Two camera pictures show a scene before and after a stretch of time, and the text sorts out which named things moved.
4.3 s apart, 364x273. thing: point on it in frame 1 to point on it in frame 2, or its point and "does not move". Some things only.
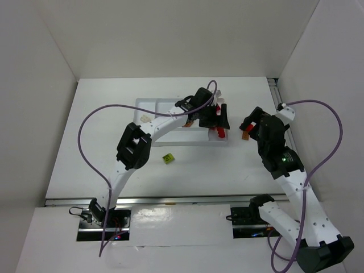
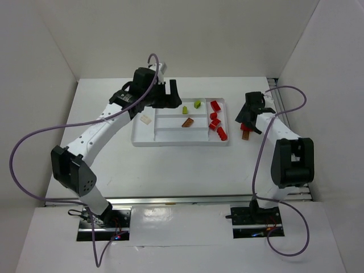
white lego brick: x=145 y=119 does not move
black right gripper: x=254 y=118 to x=251 y=112
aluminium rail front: x=164 y=201 does not move
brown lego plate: x=245 y=135 does not move
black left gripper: x=211 y=118 to x=167 y=95
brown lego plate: x=188 y=124 does not move
